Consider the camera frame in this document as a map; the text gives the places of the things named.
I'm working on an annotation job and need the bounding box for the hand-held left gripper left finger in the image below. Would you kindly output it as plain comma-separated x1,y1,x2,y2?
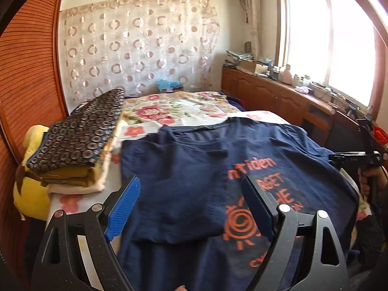
30,175,142,291

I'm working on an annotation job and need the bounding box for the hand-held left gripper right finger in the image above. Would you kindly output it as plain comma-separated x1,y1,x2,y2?
241,175,348,291

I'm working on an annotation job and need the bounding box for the navy t-shirt with orange print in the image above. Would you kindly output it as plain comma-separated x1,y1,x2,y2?
117,117,360,291

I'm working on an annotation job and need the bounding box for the person's right hand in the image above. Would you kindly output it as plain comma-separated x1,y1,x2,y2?
358,165,388,197

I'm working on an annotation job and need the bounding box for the red round ornament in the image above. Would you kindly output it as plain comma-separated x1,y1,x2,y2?
373,126,388,145

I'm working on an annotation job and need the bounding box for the white strawberry print bedsheet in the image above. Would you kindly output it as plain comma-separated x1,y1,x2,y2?
47,109,369,291

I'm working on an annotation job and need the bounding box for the dark circle-patterned folded blanket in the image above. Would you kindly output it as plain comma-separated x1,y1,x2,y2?
26,89,125,176

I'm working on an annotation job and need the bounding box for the wooden sideboard cabinet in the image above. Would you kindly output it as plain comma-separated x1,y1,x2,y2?
221,66,378,158

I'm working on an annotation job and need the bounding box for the white plastic bottle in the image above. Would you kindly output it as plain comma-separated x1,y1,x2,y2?
280,65,293,84

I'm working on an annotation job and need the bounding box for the rose floral blanket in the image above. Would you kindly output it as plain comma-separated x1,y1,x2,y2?
121,90,243,128

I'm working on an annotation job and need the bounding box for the bright window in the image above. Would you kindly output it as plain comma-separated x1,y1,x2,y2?
283,0,377,107

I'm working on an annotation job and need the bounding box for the cardboard box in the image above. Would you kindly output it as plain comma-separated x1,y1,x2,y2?
236,59,268,74

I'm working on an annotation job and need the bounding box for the teal box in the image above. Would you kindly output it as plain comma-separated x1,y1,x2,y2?
156,79,183,93

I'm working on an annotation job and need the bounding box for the stack of papers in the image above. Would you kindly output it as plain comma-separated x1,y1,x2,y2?
224,50,254,67

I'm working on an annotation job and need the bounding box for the wooden louvred wardrobe door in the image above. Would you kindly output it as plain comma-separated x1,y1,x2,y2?
0,0,69,279

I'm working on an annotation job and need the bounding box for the pale window curtain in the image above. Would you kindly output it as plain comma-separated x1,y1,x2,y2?
242,0,262,57

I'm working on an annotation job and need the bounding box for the sheer circle-patterned wall curtain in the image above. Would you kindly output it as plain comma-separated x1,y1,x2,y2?
59,0,221,105

